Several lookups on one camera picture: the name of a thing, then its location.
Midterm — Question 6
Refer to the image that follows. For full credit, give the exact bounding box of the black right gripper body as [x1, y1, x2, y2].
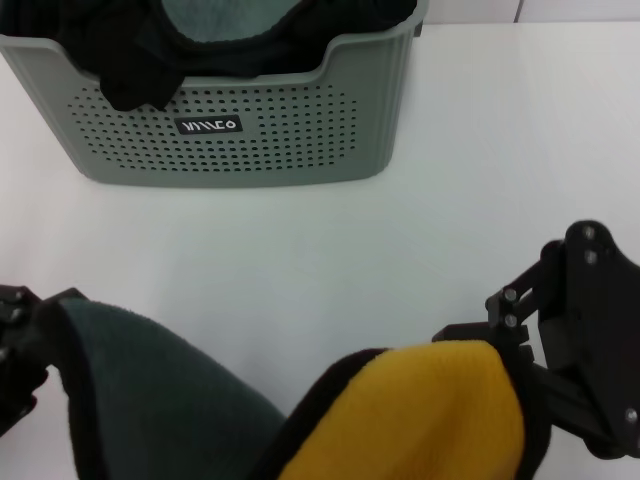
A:
[538, 218, 640, 459]

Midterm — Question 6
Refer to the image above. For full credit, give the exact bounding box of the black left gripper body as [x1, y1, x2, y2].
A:
[0, 322, 49, 437]

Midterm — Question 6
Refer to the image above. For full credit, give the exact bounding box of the yellow grey towel black trim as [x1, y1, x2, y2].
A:
[37, 298, 552, 480]

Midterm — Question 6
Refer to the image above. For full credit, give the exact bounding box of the grey-green perforated storage box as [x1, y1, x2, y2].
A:
[0, 0, 430, 189]

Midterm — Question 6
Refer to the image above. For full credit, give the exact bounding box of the grey-green towel black trim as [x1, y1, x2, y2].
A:
[159, 0, 297, 44]

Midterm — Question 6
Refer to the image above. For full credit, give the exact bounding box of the black cloth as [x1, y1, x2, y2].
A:
[0, 0, 419, 113]

